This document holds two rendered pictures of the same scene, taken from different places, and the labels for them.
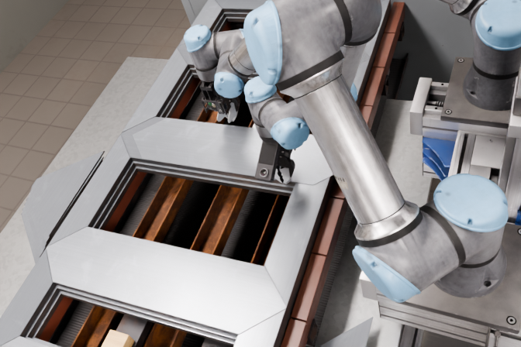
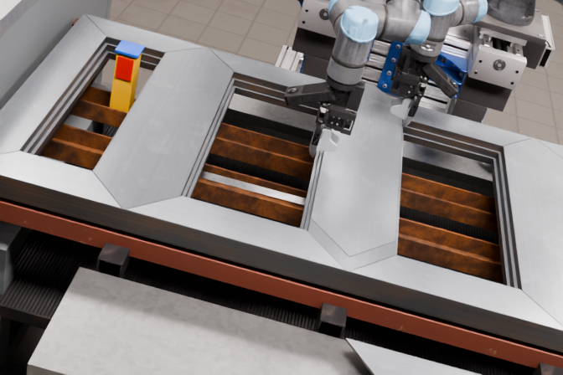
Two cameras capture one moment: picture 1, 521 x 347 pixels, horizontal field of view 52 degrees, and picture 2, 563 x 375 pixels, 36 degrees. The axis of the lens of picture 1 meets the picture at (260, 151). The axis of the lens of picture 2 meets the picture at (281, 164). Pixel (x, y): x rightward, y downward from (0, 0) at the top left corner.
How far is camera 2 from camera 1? 2.66 m
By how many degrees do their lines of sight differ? 85
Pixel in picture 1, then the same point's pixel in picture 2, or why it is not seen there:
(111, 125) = (258, 362)
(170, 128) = (333, 212)
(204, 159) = (384, 180)
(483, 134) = not seen: hidden behind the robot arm
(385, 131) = (250, 109)
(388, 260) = not seen: outside the picture
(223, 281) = (530, 171)
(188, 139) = (353, 194)
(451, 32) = not seen: hidden behind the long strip
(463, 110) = not seen: outside the picture
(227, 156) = (375, 161)
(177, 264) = (530, 202)
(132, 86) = (144, 339)
